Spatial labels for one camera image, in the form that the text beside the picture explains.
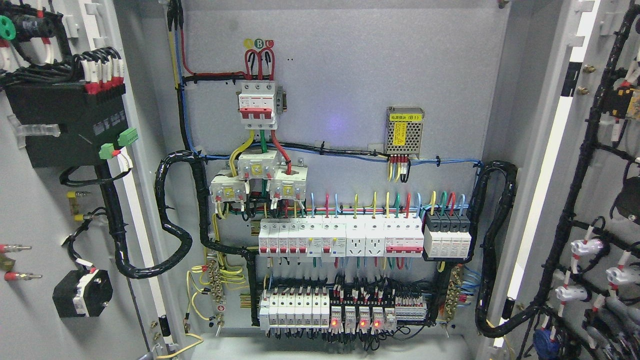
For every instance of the black surge protector block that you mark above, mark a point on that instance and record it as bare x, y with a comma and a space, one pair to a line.
446, 238

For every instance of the white current transformer group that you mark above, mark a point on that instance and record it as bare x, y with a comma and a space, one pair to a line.
264, 173

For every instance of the relay row with red leds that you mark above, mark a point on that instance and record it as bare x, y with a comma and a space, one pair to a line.
362, 319

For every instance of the white socket breaker row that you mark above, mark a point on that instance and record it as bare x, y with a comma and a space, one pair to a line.
341, 236

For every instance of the grey cabinet door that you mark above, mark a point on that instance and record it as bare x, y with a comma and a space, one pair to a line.
35, 212
583, 263

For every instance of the white lower breaker row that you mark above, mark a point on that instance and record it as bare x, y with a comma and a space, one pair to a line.
295, 308

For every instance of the red white main breaker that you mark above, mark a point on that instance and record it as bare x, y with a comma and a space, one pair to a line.
260, 104

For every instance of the grey electrical cabinet body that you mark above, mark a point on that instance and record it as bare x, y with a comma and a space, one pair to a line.
488, 79

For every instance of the metal mesh power supply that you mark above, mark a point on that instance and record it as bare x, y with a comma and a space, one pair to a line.
404, 127

